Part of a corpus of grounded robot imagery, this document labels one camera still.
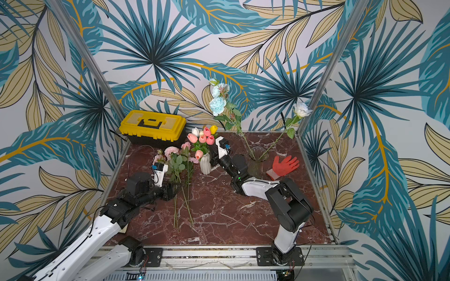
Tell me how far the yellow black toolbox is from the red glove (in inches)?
22.4

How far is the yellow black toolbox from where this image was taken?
100 centimetres

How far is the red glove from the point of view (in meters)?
1.02

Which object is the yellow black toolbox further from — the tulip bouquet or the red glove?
the red glove
